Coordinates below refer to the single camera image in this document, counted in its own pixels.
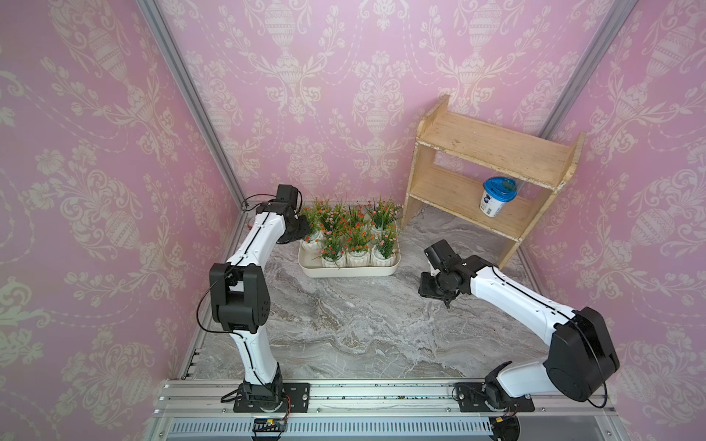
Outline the orange flower pot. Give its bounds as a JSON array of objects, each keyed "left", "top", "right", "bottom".
[
  {"left": 345, "top": 222, "right": 373, "bottom": 268},
  {"left": 302, "top": 198, "right": 327, "bottom": 252}
]

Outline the pink flower pot mid-right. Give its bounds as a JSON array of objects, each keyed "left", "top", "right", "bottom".
[{"left": 318, "top": 232, "right": 346, "bottom": 268}]

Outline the red flower pot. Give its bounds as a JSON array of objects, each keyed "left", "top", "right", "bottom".
[{"left": 347, "top": 205, "right": 368, "bottom": 231}]

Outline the orange flower pot front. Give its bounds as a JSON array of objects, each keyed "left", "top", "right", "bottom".
[{"left": 345, "top": 222, "right": 373, "bottom": 268}]

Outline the large pink flower pot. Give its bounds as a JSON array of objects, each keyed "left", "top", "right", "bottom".
[{"left": 315, "top": 200, "right": 347, "bottom": 233}]

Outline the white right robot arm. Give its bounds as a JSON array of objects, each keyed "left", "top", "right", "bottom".
[{"left": 418, "top": 240, "right": 620, "bottom": 410}]

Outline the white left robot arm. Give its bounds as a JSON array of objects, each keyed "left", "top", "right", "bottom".
[{"left": 209, "top": 185, "right": 311, "bottom": 413}]

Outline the white plastic storage box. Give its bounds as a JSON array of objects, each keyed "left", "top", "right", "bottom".
[{"left": 298, "top": 241, "right": 402, "bottom": 279}]

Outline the blue lidded white cup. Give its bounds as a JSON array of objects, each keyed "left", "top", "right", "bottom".
[{"left": 480, "top": 176, "right": 518, "bottom": 218}]

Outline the wooden two-tier shelf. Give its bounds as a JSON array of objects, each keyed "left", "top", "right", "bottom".
[{"left": 401, "top": 94, "right": 586, "bottom": 266}]

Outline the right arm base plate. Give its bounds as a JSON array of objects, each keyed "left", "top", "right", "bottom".
[{"left": 450, "top": 382, "right": 535, "bottom": 415}]

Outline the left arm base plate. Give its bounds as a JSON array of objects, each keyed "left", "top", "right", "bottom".
[{"left": 233, "top": 382, "right": 311, "bottom": 413}]

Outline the aluminium mounting rail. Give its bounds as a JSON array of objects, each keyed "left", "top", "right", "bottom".
[{"left": 144, "top": 379, "right": 630, "bottom": 440}]

